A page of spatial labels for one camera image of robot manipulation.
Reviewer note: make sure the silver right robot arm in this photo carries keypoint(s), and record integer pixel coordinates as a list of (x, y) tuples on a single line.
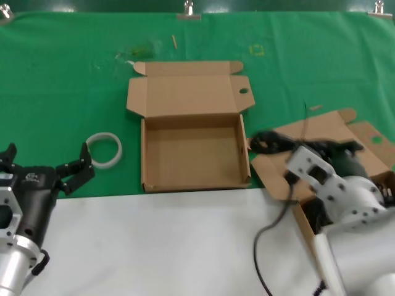
[(358, 200)]

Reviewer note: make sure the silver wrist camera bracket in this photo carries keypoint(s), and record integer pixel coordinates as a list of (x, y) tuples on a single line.
[(304, 160), (4, 192)]

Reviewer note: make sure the white tape roll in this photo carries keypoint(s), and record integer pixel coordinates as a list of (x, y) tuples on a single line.
[(106, 165)]

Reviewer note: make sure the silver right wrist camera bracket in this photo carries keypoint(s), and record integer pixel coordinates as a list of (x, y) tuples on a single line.
[(304, 160)]

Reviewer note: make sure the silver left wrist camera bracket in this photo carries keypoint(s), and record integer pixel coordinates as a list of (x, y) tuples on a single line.
[(4, 192)]

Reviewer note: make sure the green table cloth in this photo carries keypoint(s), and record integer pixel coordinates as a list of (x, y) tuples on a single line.
[(61, 77)]

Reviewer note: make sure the metal binder clip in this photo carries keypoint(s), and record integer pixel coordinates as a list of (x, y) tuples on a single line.
[(4, 13), (379, 13), (189, 15)]

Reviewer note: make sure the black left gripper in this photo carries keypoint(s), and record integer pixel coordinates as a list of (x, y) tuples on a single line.
[(34, 203)]

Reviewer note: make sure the short wooden chip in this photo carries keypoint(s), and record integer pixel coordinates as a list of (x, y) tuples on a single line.
[(316, 107)]

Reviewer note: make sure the thin wooden stick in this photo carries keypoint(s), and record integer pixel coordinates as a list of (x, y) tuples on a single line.
[(174, 41)]

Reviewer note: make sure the cardboard box with round hole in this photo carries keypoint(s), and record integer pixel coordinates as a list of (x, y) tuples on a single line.
[(191, 154)]

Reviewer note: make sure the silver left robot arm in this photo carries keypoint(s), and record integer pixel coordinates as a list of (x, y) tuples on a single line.
[(12, 268)]

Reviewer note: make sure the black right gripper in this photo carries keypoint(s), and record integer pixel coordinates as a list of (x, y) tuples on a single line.
[(350, 165)]

